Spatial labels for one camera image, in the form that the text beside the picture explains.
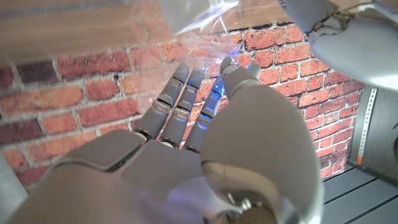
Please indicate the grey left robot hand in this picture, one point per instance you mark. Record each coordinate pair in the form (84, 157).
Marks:
(357, 40)

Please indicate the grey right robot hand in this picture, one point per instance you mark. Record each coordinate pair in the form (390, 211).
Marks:
(248, 140)

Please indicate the clear cellophane sheet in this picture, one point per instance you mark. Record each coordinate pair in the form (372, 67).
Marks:
(161, 53)

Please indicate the white slotted metal upright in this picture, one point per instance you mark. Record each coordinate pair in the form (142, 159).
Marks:
(367, 124)

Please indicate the red brick printed backdrop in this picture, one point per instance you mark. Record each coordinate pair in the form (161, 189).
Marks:
(62, 99)

